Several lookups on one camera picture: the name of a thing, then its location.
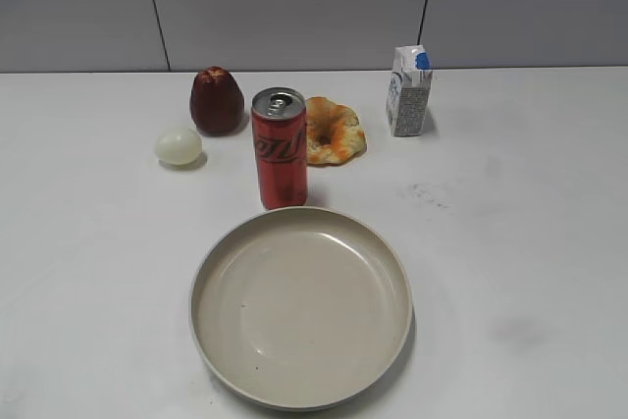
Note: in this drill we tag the red cola can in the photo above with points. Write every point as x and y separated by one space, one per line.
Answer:
279 136

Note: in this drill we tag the beige round plate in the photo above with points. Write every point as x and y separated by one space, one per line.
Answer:
300 308

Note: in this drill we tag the brown white bagel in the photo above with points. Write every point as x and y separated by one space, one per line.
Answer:
334 133

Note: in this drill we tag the dark red wax apple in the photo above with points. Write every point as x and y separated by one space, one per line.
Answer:
216 102

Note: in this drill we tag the white blue milk carton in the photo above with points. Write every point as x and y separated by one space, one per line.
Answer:
409 90

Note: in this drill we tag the white egg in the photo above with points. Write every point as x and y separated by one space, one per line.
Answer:
178 147

